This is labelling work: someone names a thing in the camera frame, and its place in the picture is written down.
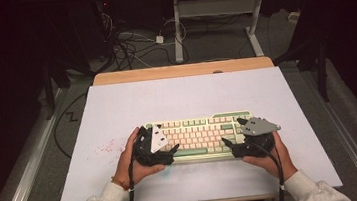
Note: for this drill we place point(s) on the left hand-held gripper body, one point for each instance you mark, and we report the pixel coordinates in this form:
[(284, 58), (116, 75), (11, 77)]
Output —
[(157, 139)]

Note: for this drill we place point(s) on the white power adapter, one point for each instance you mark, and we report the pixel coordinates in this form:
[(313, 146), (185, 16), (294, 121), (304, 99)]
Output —
[(159, 39)]

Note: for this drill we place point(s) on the small white box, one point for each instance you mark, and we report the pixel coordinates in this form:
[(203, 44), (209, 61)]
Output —
[(293, 17)]

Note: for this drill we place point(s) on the wooden table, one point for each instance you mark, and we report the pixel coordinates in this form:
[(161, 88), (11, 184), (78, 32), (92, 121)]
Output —
[(163, 72)]

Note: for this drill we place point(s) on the black metal stand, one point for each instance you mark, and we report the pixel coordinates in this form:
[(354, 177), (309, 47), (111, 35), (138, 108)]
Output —
[(322, 72), (48, 94)]

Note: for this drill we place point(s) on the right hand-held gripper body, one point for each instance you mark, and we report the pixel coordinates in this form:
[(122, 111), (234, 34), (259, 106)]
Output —
[(259, 126)]

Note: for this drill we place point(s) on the person's left hand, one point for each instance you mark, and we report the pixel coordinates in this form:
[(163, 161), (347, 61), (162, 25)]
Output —
[(126, 169)]

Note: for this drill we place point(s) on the person's right hand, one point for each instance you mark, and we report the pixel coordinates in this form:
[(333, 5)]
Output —
[(280, 163)]

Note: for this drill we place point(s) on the green and pink keyboard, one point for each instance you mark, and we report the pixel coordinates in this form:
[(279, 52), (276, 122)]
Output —
[(203, 134)]

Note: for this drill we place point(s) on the beige desk with white frame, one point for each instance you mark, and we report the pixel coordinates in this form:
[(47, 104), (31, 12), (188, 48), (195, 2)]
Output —
[(217, 6)]

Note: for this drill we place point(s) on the silver metal floor rail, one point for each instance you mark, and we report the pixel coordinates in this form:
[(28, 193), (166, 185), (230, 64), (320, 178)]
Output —
[(347, 136), (24, 183)]

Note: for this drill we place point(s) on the white table cover board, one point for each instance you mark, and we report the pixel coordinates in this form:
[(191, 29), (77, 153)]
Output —
[(182, 96)]

